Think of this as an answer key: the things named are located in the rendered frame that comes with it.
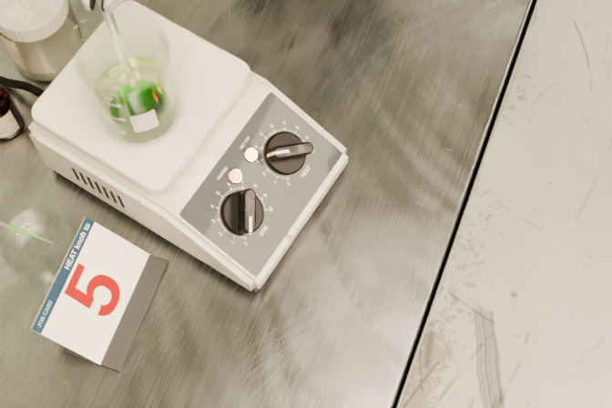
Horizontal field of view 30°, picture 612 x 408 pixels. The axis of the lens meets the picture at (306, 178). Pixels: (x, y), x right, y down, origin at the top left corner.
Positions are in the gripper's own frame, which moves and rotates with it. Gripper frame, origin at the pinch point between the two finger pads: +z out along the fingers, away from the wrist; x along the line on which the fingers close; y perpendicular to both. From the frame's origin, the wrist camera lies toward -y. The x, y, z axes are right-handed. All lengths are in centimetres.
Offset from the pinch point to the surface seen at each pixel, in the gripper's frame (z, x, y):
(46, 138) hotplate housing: 1.1, 7.8, 19.2
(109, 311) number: 12.0, 2.1, 24.7
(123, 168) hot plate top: 3.9, 1.1, 17.0
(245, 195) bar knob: 4.1, -7.3, 19.2
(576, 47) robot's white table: -14.5, -31.0, 26.3
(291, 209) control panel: 3.5, -10.3, 22.6
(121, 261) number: 8.2, 1.9, 24.2
